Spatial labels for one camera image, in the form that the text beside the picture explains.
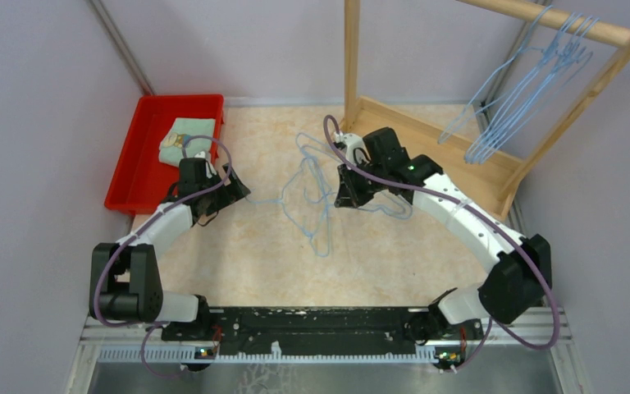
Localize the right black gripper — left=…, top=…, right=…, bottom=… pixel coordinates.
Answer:
left=336, top=156, right=388, bottom=208

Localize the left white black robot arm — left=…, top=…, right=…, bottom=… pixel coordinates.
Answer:
left=89, top=157, right=251, bottom=340

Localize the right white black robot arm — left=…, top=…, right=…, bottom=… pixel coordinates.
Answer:
left=333, top=127, right=551, bottom=338

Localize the folded light green cloth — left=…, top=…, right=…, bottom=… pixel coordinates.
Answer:
left=158, top=117, right=216, bottom=167

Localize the red plastic bin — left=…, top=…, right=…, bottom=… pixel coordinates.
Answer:
left=104, top=94, right=224, bottom=216

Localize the wooden hanger rack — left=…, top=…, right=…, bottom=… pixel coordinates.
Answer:
left=340, top=1, right=630, bottom=219

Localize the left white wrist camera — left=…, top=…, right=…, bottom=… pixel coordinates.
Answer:
left=194, top=151, right=217, bottom=179

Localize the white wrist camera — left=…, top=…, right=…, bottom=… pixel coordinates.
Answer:
left=194, top=151, right=217, bottom=179
left=334, top=132, right=370, bottom=166

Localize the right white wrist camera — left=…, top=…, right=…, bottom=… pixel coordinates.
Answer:
left=334, top=132, right=370, bottom=166

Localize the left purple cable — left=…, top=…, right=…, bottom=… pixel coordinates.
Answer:
left=90, top=135, right=234, bottom=378

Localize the purple cable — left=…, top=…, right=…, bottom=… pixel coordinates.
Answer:
left=90, top=135, right=234, bottom=378
left=322, top=114, right=562, bottom=373

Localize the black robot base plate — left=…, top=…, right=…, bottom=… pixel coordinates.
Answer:
left=161, top=306, right=484, bottom=356

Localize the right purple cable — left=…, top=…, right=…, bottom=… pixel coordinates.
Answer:
left=322, top=114, right=562, bottom=373

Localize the aluminium frame rail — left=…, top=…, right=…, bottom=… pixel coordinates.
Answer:
left=80, top=307, right=573, bottom=367

